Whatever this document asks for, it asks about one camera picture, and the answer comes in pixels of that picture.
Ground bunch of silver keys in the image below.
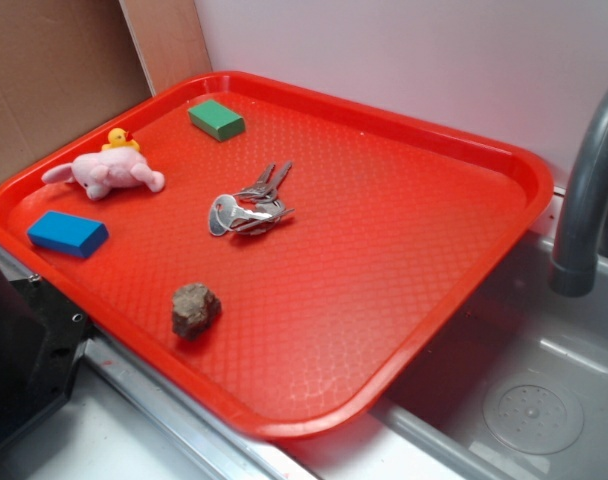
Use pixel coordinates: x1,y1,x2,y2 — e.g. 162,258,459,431
208,161,294,237

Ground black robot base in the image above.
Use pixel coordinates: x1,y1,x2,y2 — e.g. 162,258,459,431
0,264,91,452

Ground blue rectangular block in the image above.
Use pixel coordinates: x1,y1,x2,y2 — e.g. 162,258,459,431
27,211,109,258

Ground brown cardboard sheet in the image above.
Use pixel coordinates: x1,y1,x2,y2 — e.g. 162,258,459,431
0,1,211,184

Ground grey sink faucet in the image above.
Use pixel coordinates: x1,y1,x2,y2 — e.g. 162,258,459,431
549,90,608,297

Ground pink plush pig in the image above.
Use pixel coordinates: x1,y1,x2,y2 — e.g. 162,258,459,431
41,147,166,201

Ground green rectangular block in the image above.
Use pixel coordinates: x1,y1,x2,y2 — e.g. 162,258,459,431
187,100,246,142

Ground red plastic tray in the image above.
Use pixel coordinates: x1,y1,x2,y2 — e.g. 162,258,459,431
0,72,553,439

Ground brown rock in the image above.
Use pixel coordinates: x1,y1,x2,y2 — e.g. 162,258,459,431
172,283,222,341

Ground grey toy sink basin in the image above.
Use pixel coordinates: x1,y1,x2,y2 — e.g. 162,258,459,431
288,235,608,479

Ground yellow rubber duck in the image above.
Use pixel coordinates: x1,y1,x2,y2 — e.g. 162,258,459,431
101,127,141,152

